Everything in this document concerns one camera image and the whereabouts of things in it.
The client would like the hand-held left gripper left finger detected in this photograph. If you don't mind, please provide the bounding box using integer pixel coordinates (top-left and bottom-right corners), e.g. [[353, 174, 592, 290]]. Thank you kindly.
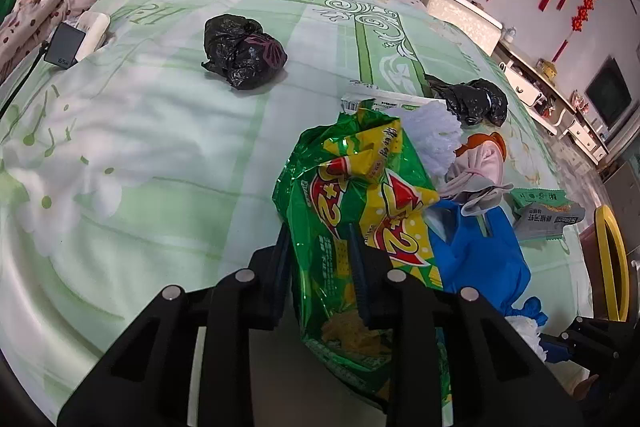
[[57, 223, 292, 427]]

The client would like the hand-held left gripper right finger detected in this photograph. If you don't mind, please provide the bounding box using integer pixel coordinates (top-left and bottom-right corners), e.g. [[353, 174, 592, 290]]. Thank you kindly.
[[349, 223, 586, 427]]

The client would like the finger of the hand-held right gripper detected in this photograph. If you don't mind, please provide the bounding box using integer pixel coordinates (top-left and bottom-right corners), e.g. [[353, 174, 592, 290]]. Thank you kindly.
[[539, 316, 628, 365]]

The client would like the green yellow snack bag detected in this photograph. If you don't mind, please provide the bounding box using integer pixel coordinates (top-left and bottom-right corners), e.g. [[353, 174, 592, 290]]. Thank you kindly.
[[272, 99, 453, 413]]

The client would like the pink sock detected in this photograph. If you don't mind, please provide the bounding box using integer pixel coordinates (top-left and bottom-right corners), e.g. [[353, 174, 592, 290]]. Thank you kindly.
[[440, 142, 506, 200]]

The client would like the long white wrapper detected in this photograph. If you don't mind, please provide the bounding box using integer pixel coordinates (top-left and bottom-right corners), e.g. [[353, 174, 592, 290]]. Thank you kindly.
[[341, 79, 436, 115]]

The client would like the small white fluffy cloth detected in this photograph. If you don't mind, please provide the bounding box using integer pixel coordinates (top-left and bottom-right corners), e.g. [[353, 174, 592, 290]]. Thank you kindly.
[[505, 314, 547, 364]]

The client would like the yellow chair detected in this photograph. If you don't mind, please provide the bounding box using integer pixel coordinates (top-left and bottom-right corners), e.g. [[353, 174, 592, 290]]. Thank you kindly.
[[580, 203, 630, 323]]

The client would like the grey snack packet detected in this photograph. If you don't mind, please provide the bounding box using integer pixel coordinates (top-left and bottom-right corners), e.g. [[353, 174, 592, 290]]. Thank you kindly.
[[515, 202, 586, 243]]

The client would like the blue plastic bag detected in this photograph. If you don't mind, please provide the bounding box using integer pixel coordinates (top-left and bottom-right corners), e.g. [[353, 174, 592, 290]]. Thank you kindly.
[[425, 199, 548, 325]]

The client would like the small green snack packet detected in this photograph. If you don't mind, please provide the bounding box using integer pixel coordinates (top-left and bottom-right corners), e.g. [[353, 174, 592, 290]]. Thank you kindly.
[[510, 188, 568, 212]]

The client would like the grey sock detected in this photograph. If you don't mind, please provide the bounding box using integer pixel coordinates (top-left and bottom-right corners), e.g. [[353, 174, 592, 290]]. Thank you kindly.
[[460, 183, 515, 217]]

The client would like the green floral blanket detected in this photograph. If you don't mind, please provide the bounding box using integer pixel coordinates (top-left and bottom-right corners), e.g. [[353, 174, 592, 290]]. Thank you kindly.
[[0, 0, 596, 427]]

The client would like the orange cloth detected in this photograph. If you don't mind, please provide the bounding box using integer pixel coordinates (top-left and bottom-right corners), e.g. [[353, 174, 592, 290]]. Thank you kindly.
[[460, 132, 507, 168]]

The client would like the small black plastic bag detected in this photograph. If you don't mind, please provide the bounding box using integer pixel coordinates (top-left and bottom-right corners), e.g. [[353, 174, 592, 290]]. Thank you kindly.
[[425, 74, 509, 128]]

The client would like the white television console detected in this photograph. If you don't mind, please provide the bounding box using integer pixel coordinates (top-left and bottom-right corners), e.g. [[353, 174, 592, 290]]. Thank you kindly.
[[492, 42, 611, 162]]

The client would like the large black plastic bag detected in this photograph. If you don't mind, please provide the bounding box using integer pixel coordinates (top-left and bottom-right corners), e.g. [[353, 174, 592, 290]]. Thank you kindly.
[[201, 13, 288, 92]]

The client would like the black television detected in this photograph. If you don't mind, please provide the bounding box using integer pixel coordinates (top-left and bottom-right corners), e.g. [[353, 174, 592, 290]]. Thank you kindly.
[[585, 56, 632, 128]]

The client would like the black power adapter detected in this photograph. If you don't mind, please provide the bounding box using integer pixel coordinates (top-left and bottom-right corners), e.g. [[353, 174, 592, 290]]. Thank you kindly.
[[44, 23, 87, 68]]

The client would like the black cable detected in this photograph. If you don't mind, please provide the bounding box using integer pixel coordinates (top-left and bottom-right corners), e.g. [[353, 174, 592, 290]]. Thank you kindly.
[[0, 39, 51, 118]]

